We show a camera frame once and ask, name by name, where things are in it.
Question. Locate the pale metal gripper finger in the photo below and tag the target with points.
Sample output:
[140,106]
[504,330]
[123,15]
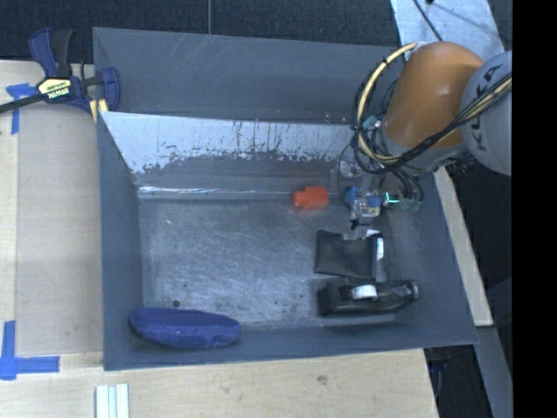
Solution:
[353,195]
[367,211]

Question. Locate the orange plastic toy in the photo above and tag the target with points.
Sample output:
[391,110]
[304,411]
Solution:
[311,197]

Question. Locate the black pouch with white label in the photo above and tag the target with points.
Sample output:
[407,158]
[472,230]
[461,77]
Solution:
[344,255]

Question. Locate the black tape dispenser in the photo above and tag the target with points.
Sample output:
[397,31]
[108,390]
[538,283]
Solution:
[365,296]

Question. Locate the grey metal bin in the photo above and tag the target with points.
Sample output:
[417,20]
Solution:
[226,255]

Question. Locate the blue oval sponge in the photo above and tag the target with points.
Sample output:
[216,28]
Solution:
[185,328]

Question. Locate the pale wood board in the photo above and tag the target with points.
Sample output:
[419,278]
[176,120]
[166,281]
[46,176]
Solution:
[56,233]

